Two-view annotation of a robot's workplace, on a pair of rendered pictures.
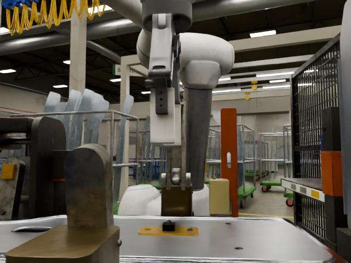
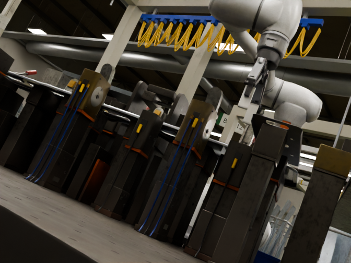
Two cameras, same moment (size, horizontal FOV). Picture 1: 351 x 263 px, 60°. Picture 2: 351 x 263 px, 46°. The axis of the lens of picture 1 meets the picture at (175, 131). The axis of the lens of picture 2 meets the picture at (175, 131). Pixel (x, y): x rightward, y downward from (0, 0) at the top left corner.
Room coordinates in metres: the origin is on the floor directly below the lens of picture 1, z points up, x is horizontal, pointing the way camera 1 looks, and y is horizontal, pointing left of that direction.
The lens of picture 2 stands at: (-0.75, -0.17, 0.73)
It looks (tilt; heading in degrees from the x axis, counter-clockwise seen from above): 12 degrees up; 17
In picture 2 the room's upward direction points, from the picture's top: 24 degrees clockwise
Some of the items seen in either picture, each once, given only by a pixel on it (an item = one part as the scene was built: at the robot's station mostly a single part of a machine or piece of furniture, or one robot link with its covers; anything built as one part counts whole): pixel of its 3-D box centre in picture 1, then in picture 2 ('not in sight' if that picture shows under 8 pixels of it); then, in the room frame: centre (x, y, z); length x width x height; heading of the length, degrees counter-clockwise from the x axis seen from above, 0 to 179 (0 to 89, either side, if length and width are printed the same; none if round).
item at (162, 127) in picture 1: (162, 115); (246, 97); (0.38, 0.02, 1.16); 0.03 x 0.01 x 0.07; 85
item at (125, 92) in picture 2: not in sight; (104, 90); (0.83, 0.68, 1.16); 0.37 x 0.14 x 0.02; 86
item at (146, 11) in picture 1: (167, 31); (264, 67); (0.44, 0.01, 1.29); 0.08 x 0.07 x 0.09; 175
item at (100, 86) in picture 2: not in sight; (68, 129); (0.28, 0.43, 0.87); 0.12 x 0.07 x 0.35; 176
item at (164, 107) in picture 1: (160, 91); (249, 86); (0.36, 0.02, 1.18); 0.03 x 0.01 x 0.05; 175
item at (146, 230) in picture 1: (168, 227); not in sight; (0.44, 0.01, 1.01); 0.08 x 0.04 x 0.01; 86
